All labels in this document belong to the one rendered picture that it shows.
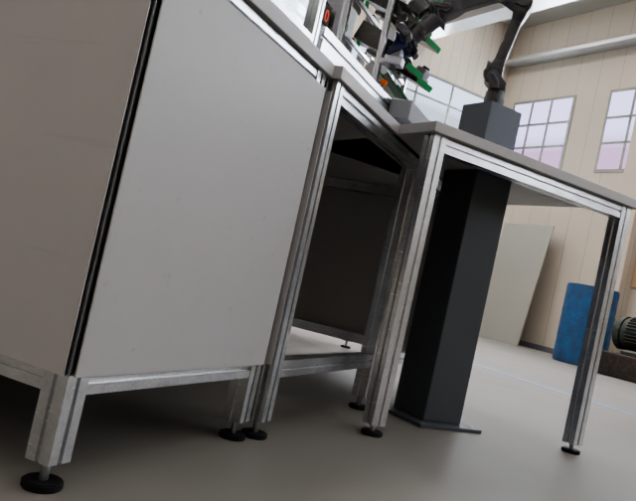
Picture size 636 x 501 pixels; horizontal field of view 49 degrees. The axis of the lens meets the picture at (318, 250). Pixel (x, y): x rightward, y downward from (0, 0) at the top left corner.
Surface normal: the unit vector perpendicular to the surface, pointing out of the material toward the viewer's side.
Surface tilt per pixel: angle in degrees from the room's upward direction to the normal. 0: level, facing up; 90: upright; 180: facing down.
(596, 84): 90
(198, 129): 90
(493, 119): 90
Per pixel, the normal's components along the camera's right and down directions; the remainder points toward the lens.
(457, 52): 0.51, 0.08
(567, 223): -0.84, -0.20
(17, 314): -0.38, -0.11
